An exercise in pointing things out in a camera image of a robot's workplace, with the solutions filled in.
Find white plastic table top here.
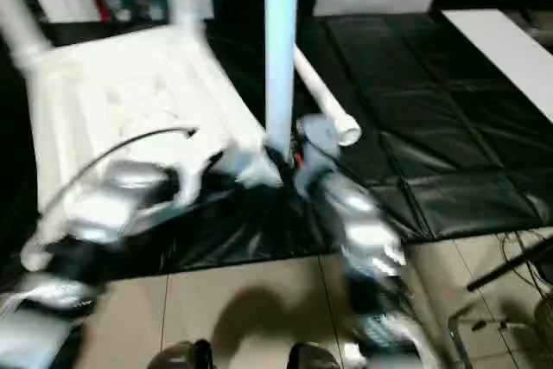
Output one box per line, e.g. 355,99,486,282
19,25,283,274

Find black work mat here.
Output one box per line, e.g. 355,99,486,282
0,10,553,283

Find brown woven basket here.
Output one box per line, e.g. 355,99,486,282
533,295,553,336

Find black stand rod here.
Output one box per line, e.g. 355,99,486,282
466,239,553,293

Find thin tangled floor cables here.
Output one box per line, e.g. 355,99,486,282
499,229,553,301

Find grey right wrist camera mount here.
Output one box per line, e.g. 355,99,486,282
297,113,343,198

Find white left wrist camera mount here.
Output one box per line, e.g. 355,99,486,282
172,147,226,211

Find grey metal stand frame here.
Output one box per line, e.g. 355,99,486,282
448,299,524,369

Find white plastic table leg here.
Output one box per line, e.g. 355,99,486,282
263,0,301,159
293,47,362,148
175,0,205,44
0,0,49,68

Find white flat board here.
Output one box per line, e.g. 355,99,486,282
442,9,553,124

